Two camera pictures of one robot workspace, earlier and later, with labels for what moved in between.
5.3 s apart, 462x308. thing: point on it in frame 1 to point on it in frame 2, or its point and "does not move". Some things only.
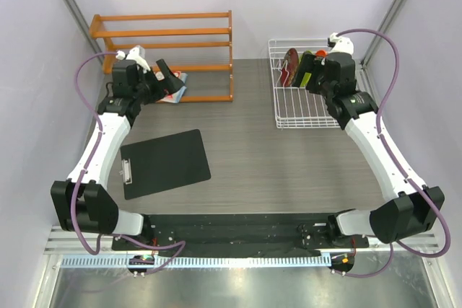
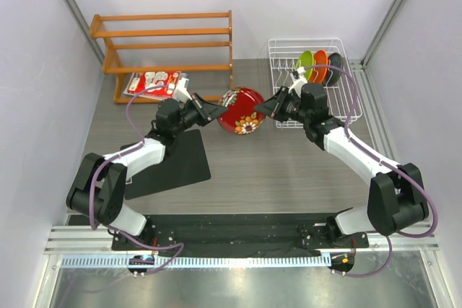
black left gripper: [170, 84] to [206, 111]
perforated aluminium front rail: [194, 261] does not move
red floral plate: [289, 68] to [241, 118]
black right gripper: [316, 69] to [269, 107]
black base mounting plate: [242, 235] does not move
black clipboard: [162, 163] does not move
